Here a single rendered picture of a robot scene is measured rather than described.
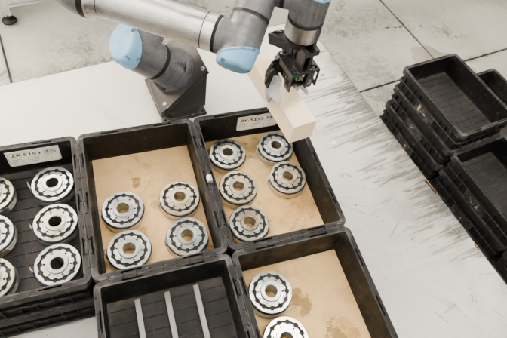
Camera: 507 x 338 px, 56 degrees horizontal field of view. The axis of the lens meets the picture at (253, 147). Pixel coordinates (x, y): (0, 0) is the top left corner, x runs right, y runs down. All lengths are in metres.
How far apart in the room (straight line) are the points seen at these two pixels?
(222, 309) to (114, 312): 0.24
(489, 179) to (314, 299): 1.23
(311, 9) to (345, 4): 2.48
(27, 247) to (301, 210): 0.69
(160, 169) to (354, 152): 0.66
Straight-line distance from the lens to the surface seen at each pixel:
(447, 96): 2.28
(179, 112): 1.57
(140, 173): 1.32
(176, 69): 1.47
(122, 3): 0.98
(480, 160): 2.28
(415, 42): 3.32
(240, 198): 1.25
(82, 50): 2.89
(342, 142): 1.63
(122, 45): 1.40
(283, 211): 1.28
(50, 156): 1.33
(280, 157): 1.34
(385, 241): 1.48
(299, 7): 0.95
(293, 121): 1.10
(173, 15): 0.95
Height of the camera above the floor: 1.94
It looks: 53 degrees down
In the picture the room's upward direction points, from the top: 12 degrees clockwise
